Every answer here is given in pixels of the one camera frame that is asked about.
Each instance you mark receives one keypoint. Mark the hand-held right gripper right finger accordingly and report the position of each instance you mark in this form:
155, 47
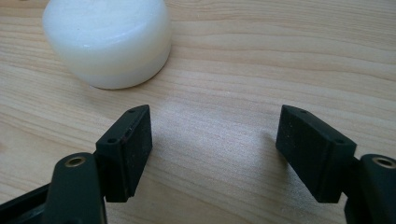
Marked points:
314, 155

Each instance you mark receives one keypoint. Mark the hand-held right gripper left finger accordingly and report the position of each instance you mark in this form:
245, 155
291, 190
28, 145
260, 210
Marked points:
124, 155

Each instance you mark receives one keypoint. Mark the white round jar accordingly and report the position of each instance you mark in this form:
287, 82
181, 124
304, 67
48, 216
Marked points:
107, 43

